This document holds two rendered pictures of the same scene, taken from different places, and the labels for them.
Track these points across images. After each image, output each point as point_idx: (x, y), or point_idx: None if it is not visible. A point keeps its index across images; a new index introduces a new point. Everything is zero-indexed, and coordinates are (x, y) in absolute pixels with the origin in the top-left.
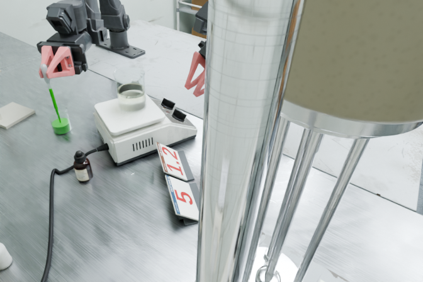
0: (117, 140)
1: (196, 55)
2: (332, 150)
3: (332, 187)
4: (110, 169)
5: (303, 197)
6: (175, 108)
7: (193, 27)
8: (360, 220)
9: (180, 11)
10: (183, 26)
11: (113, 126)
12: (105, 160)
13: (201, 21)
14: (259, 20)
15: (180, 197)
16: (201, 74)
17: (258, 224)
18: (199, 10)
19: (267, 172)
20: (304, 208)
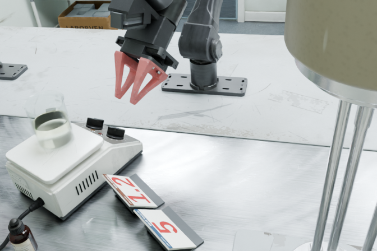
0: (56, 189)
1: (118, 55)
2: (297, 117)
3: (314, 158)
4: (55, 227)
5: (290, 179)
6: (108, 126)
7: (110, 23)
8: (356, 181)
9: (35, 0)
10: (44, 17)
11: (45, 172)
12: (44, 219)
13: (119, 15)
14: None
15: (162, 228)
16: (128, 76)
17: (323, 217)
18: (111, 1)
19: (330, 162)
20: (297, 190)
